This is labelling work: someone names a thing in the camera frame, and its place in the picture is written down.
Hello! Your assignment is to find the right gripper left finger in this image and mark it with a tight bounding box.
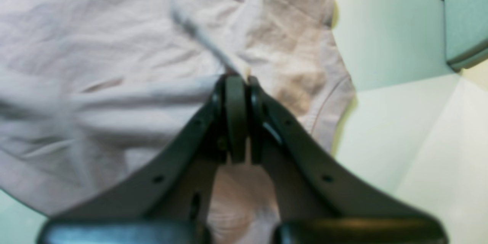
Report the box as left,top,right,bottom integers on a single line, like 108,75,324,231
38,76,249,244

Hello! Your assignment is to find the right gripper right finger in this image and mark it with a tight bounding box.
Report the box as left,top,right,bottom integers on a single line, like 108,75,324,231
247,77,448,244

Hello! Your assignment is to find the mauve t-shirt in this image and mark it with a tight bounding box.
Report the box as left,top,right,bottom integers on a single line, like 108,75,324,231
0,0,355,215

